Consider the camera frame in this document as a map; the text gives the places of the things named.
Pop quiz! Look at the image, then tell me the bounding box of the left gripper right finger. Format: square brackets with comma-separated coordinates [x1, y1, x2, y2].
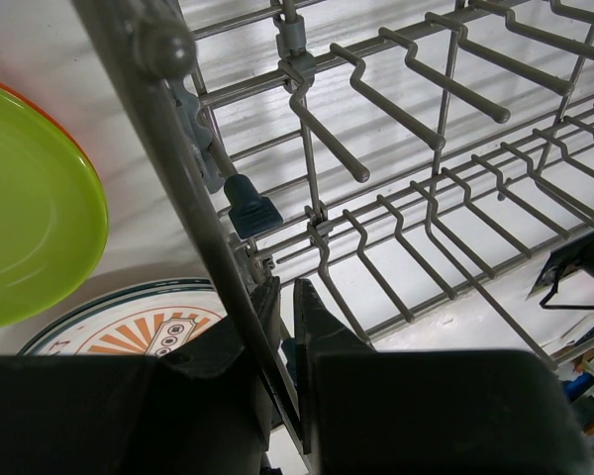
[293, 279, 594, 474]

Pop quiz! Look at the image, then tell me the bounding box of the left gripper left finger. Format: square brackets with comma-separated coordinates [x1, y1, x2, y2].
[0, 275, 282, 475]

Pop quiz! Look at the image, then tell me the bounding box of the white plate orange sunburst pattern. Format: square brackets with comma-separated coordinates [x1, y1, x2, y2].
[19, 278, 227, 356]

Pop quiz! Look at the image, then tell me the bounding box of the lime green plate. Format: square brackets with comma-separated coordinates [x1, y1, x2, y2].
[0, 88, 108, 328]

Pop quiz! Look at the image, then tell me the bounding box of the grey wire dish rack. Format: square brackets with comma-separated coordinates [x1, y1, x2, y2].
[71, 0, 594, 475]

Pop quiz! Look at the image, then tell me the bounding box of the background clutter of objects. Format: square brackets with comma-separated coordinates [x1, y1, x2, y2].
[554, 329, 594, 460]

